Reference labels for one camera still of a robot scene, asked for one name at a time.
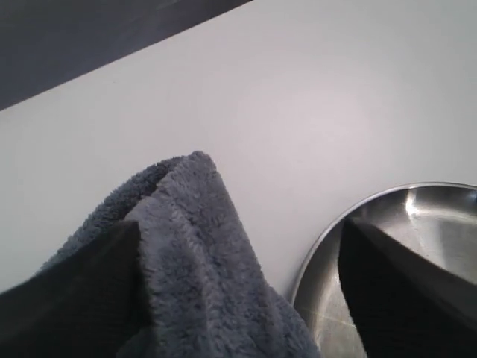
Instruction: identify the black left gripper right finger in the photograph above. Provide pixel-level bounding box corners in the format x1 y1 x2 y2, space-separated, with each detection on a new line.
338 219 476 357

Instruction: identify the grey backdrop cloth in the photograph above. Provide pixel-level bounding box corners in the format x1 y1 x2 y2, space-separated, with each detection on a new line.
1 0 243 109

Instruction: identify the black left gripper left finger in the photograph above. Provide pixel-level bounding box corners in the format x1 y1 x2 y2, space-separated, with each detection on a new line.
1 221 151 357

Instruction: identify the grey fluffy towel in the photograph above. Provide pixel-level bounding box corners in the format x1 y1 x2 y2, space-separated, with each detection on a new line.
46 151 320 357

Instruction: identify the round stainless steel plate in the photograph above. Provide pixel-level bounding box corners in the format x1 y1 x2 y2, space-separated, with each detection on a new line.
291 183 476 357

